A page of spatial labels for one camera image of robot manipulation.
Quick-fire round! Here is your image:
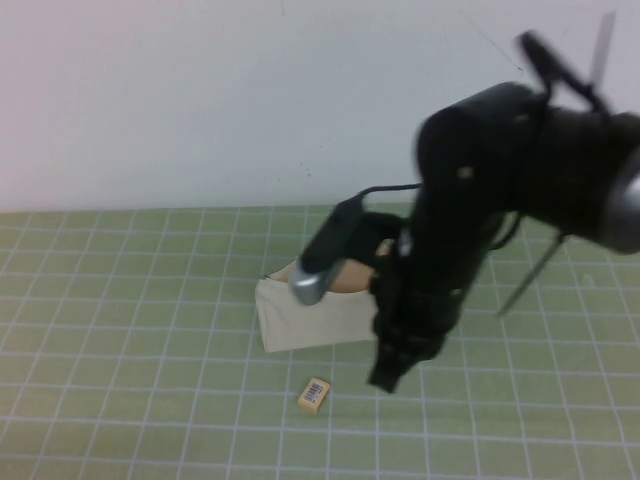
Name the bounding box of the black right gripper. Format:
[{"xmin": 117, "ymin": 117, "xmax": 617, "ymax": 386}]
[{"xmin": 368, "ymin": 267, "xmax": 464, "ymax": 394}]

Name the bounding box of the yellow eraser with barcode label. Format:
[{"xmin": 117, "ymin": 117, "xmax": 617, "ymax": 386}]
[{"xmin": 296, "ymin": 377, "xmax": 332, "ymax": 416}]

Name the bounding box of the cream fabric pencil case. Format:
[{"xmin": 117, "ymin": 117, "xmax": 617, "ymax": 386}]
[{"xmin": 254, "ymin": 239, "xmax": 396, "ymax": 355}]

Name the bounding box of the grey zip tie strip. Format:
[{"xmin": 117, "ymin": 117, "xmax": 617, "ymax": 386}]
[
  {"xmin": 495, "ymin": 233, "xmax": 562, "ymax": 318},
  {"xmin": 588, "ymin": 10, "xmax": 617, "ymax": 85}
]

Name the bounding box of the green grid cutting mat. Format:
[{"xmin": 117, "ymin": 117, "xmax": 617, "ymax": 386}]
[{"xmin": 0, "ymin": 198, "xmax": 640, "ymax": 480}]

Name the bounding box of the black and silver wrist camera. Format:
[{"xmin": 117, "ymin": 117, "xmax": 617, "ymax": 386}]
[{"xmin": 291, "ymin": 196, "xmax": 404, "ymax": 307}]

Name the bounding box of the black camera cable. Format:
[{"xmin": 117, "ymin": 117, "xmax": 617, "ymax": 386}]
[{"xmin": 358, "ymin": 182, "xmax": 424, "ymax": 201}]

